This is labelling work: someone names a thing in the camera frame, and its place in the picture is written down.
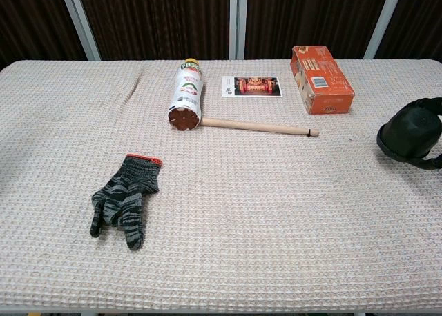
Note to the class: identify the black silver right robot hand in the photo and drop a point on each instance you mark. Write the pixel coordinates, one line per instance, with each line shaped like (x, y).
(431, 103)

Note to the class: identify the black plastic cup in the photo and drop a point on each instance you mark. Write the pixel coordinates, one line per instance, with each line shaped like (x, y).
(407, 133)

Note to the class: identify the dark corrugated partition panel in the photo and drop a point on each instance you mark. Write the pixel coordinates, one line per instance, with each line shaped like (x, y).
(421, 16)
(155, 19)
(31, 16)
(310, 16)

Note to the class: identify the orange cardboard box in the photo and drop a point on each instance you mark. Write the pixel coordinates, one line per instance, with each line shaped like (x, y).
(324, 78)

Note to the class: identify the white-bordered photo card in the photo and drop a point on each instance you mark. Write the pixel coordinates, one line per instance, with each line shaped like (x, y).
(255, 86)

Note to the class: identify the wooden stick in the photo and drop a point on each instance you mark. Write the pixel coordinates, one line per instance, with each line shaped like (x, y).
(255, 125)

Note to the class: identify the beige waffle-weave tablecloth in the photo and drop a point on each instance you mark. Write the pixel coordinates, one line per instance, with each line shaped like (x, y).
(241, 209)

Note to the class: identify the white drink bottle yellow cap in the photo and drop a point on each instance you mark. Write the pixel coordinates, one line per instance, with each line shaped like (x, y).
(186, 91)

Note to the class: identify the grey black striped knit glove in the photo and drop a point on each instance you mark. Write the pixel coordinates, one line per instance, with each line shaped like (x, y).
(127, 198)

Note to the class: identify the grey metal partition post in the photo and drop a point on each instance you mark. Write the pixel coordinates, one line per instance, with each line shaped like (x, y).
(238, 19)
(384, 19)
(80, 22)

